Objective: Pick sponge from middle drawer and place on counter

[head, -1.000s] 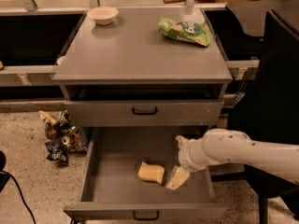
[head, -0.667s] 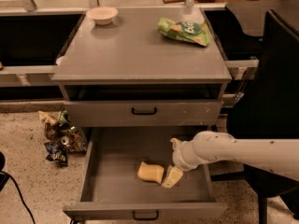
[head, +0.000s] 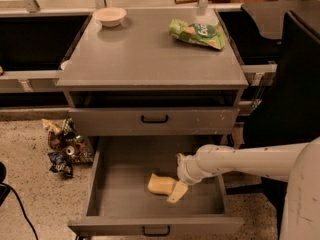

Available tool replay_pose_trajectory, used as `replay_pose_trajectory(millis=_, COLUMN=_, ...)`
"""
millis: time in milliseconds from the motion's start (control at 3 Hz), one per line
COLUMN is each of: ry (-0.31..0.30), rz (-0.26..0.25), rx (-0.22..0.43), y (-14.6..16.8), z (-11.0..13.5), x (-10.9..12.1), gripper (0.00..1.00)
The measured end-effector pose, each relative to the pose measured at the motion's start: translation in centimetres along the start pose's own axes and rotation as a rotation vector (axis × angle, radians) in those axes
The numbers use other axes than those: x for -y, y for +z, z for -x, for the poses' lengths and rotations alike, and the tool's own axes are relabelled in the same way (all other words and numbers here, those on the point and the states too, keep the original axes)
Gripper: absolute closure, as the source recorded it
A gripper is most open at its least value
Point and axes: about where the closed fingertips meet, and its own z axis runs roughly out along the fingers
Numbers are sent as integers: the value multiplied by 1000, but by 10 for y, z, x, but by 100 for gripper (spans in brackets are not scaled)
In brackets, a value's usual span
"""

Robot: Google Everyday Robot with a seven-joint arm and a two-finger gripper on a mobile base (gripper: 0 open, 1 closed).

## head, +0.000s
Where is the yellow sponge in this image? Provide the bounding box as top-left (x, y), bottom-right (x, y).
top-left (147, 173), bottom-right (176, 196)

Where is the black cable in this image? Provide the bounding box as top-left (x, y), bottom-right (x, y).
top-left (0, 182), bottom-right (39, 240)

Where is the grey drawer cabinet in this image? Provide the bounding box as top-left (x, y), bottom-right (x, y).
top-left (54, 7), bottom-right (249, 238)

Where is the closed grey top drawer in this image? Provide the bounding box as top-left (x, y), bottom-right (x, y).
top-left (70, 108), bottom-right (238, 136)

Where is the green snack bag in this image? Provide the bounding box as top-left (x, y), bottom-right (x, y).
top-left (169, 19), bottom-right (225, 50)

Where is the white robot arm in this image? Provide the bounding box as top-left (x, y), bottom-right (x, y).
top-left (168, 138), bottom-right (320, 240)

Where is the pile of snack wrappers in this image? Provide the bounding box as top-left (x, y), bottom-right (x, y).
top-left (42, 118), bottom-right (94, 177)

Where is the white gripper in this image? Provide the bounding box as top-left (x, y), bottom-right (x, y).
top-left (167, 153), bottom-right (203, 203)

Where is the white bowl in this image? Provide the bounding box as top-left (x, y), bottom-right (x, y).
top-left (93, 7), bottom-right (127, 27)

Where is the open grey middle drawer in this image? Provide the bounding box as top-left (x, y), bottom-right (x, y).
top-left (68, 135), bottom-right (243, 238)

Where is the black office chair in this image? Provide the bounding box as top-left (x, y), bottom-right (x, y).
top-left (226, 0), bottom-right (320, 205)

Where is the wooden stick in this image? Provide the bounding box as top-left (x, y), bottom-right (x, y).
top-left (174, 0), bottom-right (198, 4)

